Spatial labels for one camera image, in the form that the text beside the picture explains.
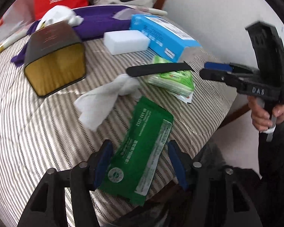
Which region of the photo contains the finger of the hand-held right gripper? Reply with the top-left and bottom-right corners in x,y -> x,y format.
205,62 -> 258,74
199,68 -> 242,87

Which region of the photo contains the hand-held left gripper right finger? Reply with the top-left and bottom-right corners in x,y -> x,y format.
167,139 -> 263,227

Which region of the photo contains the brown wooden baseboard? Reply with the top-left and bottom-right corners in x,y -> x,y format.
218,97 -> 251,128

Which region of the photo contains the white mesh drawstring bag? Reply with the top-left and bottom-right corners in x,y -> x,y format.
74,74 -> 142,131

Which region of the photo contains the light green tissue pack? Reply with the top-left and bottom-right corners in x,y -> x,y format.
145,56 -> 195,103

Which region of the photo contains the printed paper roll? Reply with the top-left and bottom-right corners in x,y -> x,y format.
0,5 -> 168,61

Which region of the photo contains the white sponge block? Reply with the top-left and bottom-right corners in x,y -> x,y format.
103,30 -> 150,55

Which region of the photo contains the person's right hand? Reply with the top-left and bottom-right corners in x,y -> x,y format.
248,96 -> 284,133

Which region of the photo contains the dark green wet wipe packet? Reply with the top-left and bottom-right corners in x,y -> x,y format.
97,96 -> 174,206

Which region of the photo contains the dark box with gold end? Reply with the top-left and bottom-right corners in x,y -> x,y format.
24,21 -> 87,97

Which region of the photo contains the blue tissue box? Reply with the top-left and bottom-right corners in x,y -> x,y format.
129,14 -> 203,63

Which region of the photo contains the person's right forearm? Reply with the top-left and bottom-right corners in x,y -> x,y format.
257,120 -> 284,227

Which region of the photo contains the purple towel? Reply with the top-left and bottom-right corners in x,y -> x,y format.
11,5 -> 142,68

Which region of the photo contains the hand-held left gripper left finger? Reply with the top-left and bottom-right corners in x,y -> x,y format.
19,139 -> 114,227

